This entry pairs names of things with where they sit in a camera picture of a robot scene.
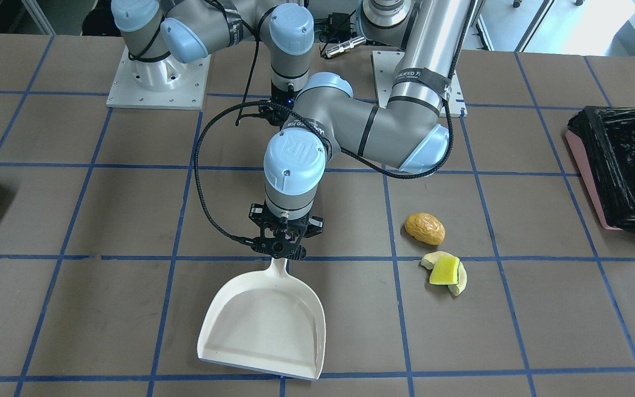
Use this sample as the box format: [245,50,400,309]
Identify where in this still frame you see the yellow green sponge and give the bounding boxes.
[429,256,461,286]

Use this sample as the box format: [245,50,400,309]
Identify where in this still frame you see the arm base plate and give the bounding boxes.
[106,48,211,110]
[372,50,468,117]

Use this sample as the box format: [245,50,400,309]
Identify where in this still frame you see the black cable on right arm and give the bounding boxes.
[207,0,274,125]

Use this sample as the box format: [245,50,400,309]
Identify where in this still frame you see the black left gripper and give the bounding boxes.
[249,203,324,260]

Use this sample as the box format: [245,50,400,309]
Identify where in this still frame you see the pink bin with black bag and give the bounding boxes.
[565,106,635,234]

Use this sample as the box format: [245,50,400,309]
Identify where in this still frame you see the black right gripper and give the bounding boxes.
[258,99,295,127]

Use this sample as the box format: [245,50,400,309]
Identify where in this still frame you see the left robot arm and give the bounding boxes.
[244,1,477,260]

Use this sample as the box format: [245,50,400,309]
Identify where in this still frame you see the brown potato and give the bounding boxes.
[403,213,446,246]

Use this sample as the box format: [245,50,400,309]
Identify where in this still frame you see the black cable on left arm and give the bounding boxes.
[193,99,453,246]

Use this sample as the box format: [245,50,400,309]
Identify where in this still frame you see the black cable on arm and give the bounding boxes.
[207,0,274,125]
[193,99,453,246]

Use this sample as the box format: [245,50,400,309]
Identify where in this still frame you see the pale banana peel piece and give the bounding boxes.
[420,251,468,297]

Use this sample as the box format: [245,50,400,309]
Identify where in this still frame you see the white plastic dustpan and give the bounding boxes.
[196,259,327,381]

